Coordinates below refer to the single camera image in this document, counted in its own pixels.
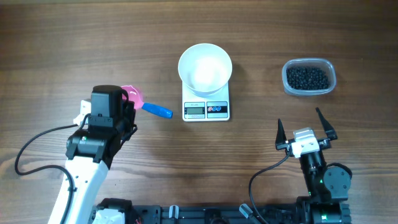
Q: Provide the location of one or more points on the pink scoop blue handle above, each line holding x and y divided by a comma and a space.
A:
137, 97

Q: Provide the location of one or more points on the white bowl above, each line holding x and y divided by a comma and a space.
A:
205, 68

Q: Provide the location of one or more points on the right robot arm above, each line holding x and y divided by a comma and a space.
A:
327, 184

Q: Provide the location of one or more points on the black beans in container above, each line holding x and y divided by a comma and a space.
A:
307, 78

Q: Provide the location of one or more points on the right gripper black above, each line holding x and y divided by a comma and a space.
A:
324, 143

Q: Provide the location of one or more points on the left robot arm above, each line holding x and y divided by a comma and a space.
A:
101, 133

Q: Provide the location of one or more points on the clear plastic container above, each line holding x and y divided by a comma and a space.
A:
323, 64

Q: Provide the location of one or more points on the white digital kitchen scale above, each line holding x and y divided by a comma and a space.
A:
213, 107

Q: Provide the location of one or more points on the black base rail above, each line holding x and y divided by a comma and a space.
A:
282, 213

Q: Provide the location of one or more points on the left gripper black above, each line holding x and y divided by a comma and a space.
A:
129, 107

